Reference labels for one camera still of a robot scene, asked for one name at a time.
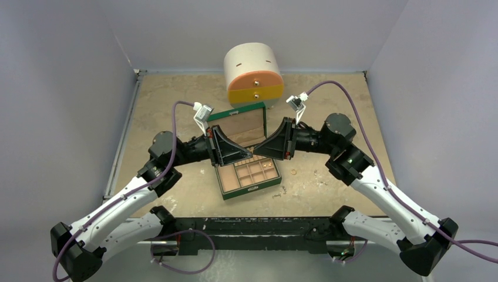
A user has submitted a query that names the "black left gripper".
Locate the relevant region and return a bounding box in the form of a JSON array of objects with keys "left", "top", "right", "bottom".
[{"left": 170, "top": 125, "right": 252, "bottom": 167}]

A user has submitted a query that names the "green jewelry tray insert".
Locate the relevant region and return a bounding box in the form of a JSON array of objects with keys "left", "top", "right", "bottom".
[{"left": 216, "top": 156, "right": 282, "bottom": 200}]

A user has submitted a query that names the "small silver earring pair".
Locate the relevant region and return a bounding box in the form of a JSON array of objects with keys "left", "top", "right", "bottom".
[{"left": 272, "top": 186, "right": 287, "bottom": 199}]

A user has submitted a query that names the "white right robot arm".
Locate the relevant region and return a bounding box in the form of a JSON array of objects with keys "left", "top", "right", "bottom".
[{"left": 254, "top": 113, "right": 459, "bottom": 276}]

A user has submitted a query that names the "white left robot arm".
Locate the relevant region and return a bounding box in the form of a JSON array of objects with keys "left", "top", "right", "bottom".
[{"left": 51, "top": 125, "right": 253, "bottom": 281}]

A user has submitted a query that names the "green jewelry box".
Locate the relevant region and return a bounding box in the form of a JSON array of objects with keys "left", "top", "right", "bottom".
[{"left": 207, "top": 102, "right": 282, "bottom": 200}]

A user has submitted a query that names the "white drawer cabinet orange yellow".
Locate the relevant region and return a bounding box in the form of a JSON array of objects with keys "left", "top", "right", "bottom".
[{"left": 223, "top": 42, "right": 284, "bottom": 109}]

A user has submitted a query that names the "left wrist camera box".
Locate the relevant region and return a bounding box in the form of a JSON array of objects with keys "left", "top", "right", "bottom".
[{"left": 193, "top": 102, "right": 214, "bottom": 135}]

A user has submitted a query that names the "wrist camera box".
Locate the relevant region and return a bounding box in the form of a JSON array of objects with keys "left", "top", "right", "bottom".
[
  {"left": 286, "top": 92, "right": 308, "bottom": 124},
  {"left": 193, "top": 102, "right": 214, "bottom": 135}
]

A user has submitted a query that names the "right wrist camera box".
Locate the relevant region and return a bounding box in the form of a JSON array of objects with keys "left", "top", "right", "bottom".
[{"left": 286, "top": 92, "right": 308, "bottom": 124}]

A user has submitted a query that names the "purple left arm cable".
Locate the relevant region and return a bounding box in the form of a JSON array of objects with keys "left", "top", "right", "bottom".
[{"left": 52, "top": 101, "right": 197, "bottom": 282}]

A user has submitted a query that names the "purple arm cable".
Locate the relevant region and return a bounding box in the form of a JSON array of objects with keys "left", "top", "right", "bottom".
[
  {"left": 305, "top": 80, "right": 498, "bottom": 264},
  {"left": 52, "top": 101, "right": 197, "bottom": 282}
]

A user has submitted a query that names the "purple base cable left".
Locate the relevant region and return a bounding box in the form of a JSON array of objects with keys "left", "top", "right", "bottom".
[{"left": 150, "top": 229, "right": 217, "bottom": 276}]

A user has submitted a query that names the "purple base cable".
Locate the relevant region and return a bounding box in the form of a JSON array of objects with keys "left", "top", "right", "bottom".
[
  {"left": 332, "top": 238, "right": 368, "bottom": 266},
  {"left": 150, "top": 229, "right": 217, "bottom": 276}
]

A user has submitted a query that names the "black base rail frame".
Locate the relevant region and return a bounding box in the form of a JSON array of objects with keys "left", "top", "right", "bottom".
[{"left": 157, "top": 216, "right": 365, "bottom": 257}]

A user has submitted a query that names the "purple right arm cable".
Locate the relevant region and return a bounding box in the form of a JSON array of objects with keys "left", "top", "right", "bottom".
[{"left": 305, "top": 80, "right": 498, "bottom": 264}]

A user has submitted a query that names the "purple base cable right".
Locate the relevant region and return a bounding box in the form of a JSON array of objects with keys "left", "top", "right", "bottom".
[{"left": 332, "top": 238, "right": 368, "bottom": 266}]

